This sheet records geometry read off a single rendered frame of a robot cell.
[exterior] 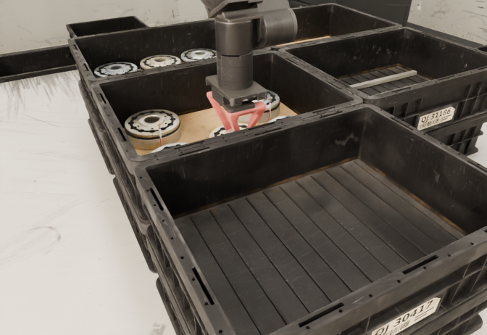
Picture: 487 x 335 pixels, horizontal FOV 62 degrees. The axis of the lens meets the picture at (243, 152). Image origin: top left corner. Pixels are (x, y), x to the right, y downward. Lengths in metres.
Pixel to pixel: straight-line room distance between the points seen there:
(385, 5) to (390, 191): 1.99
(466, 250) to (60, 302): 0.56
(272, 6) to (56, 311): 0.56
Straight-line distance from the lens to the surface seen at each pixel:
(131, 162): 0.55
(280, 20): 0.65
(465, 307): 0.58
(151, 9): 4.09
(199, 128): 0.80
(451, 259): 0.44
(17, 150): 1.11
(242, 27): 0.61
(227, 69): 0.63
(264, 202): 0.62
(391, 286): 0.40
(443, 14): 4.43
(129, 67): 1.05
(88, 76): 0.83
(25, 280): 0.76
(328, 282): 0.52
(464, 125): 0.97
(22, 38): 3.94
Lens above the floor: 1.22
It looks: 33 degrees down
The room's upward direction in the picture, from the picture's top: straight up
